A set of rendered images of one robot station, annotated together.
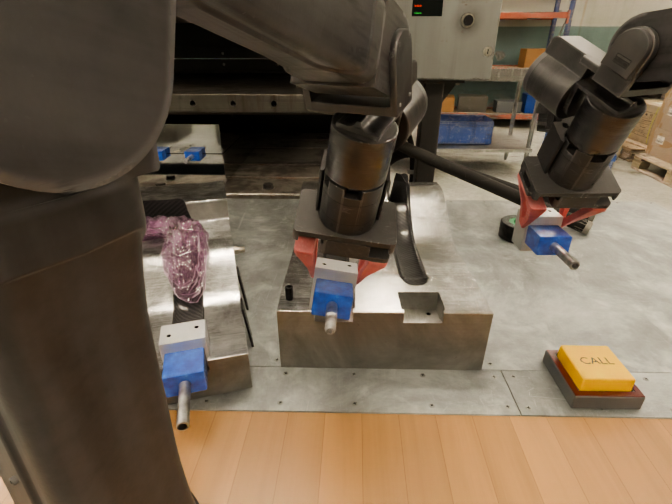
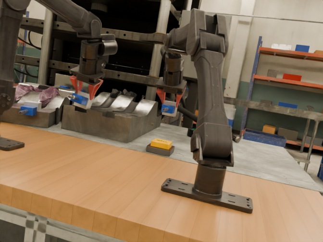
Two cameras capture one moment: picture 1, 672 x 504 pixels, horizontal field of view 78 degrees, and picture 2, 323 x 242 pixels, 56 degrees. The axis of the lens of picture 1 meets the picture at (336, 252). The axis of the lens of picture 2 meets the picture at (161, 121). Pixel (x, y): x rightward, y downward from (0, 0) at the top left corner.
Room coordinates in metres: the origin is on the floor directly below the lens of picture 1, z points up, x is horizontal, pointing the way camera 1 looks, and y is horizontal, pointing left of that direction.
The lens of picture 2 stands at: (-0.59, -0.48, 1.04)
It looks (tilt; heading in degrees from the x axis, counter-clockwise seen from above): 8 degrees down; 11
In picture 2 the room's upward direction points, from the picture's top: 10 degrees clockwise
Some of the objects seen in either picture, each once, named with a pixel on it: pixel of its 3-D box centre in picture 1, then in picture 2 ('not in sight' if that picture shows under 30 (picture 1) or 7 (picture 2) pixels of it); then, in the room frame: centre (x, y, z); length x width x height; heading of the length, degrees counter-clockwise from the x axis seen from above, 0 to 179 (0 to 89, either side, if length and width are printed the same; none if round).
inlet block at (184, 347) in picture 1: (185, 378); (27, 110); (0.33, 0.16, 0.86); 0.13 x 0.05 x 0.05; 16
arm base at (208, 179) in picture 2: not in sight; (209, 179); (0.07, -0.49, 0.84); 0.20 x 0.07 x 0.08; 88
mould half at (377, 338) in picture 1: (372, 238); (120, 112); (0.65, -0.06, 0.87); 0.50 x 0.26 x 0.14; 179
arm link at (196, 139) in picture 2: not in sight; (212, 150); (0.08, -0.48, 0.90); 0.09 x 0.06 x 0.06; 117
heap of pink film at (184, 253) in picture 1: (150, 243); (38, 91); (0.58, 0.29, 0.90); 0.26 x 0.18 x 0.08; 16
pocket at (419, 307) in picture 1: (419, 314); (110, 117); (0.43, -0.11, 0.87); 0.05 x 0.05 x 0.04; 89
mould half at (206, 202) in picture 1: (151, 266); (36, 101); (0.58, 0.30, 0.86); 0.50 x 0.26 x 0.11; 16
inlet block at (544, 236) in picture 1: (550, 243); (167, 109); (0.50, -0.29, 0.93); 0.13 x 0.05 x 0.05; 179
